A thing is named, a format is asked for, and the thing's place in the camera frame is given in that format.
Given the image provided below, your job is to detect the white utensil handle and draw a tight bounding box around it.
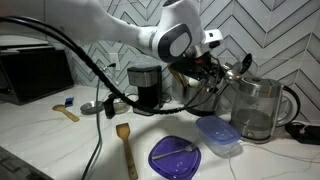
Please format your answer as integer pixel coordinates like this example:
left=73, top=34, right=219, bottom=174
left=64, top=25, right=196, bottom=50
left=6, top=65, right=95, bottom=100
left=184, top=76, right=202, bottom=89

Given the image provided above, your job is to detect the black toaster oven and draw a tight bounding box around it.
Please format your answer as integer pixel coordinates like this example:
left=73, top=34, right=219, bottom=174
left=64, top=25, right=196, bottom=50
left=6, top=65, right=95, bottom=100
left=0, top=44, right=75, bottom=106

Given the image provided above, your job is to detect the wooden spatula square head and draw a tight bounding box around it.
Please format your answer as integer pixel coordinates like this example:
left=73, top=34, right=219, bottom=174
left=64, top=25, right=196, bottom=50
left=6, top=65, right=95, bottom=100
left=115, top=122, right=139, bottom=180

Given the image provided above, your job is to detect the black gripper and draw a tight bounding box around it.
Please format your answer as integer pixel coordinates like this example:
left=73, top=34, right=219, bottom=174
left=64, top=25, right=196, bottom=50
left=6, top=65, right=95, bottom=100
left=181, top=41, right=224, bottom=84

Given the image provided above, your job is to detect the black coffee maker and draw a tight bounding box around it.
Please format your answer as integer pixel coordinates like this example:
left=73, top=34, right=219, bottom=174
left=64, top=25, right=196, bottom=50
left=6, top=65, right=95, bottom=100
left=126, top=59, right=164, bottom=117

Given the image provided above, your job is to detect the light wooden spoon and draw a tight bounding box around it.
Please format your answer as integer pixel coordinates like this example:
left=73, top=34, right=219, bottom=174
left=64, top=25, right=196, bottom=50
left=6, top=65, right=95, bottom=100
left=168, top=64, right=188, bottom=88

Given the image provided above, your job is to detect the steel fork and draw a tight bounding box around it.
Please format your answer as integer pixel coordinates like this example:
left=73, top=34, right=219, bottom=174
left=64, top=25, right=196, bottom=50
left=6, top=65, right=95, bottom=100
left=151, top=143, right=198, bottom=161

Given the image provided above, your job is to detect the white wall outlet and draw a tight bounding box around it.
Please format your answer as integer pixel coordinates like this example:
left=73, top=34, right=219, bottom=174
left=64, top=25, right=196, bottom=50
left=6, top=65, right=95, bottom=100
left=108, top=52, right=121, bottom=71

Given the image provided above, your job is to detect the clear container blue lid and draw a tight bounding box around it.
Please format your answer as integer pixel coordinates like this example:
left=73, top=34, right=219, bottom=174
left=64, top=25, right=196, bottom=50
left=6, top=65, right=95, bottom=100
left=195, top=114, right=242, bottom=158

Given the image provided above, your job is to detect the small metal pan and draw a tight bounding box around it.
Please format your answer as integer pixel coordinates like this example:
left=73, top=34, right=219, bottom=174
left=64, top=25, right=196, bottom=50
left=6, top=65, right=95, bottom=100
left=79, top=99, right=130, bottom=115

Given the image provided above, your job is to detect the black power adapter block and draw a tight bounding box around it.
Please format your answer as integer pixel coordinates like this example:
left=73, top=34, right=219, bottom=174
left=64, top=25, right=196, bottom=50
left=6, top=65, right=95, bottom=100
left=103, top=94, right=117, bottom=120

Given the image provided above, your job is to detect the thick dark power cable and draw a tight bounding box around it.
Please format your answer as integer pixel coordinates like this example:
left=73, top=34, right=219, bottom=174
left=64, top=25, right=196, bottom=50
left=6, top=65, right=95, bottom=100
left=80, top=63, right=116, bottom=180

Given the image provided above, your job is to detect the steel utensil bucket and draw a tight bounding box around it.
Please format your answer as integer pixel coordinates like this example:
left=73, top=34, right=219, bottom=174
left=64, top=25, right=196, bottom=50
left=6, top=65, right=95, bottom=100
left=173, top=74, right=223, bottom=117

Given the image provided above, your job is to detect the purple plastic lid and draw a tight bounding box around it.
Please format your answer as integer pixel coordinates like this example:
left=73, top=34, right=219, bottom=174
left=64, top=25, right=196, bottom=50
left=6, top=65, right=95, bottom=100
left=148, top=135, right=202, bottom=180

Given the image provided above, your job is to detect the black power brick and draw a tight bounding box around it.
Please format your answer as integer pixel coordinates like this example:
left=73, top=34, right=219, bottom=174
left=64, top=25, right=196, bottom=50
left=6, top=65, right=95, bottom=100
left=285, top=121, right=320, bottom=146

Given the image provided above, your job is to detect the wooden spatula rounded head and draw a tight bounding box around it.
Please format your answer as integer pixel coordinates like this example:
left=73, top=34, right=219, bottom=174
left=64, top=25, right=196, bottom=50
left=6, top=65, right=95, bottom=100
left=51, top=103, right=81, bottom=123

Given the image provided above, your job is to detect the black plastic spoon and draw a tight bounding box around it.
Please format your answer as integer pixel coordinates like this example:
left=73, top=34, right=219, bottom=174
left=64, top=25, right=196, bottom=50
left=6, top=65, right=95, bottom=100
left=233, top=53, right=253, bottom=76

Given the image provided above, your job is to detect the steel soup ladle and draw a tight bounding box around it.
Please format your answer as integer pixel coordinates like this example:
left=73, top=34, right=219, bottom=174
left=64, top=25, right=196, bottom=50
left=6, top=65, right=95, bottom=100
left=218, top=63, right=242, bottom=88

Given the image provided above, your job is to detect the blue black scraper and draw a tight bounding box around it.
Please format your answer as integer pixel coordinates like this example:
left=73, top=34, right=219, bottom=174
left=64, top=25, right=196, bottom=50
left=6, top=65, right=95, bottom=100
left=64, top=96, right=75, bottom=108

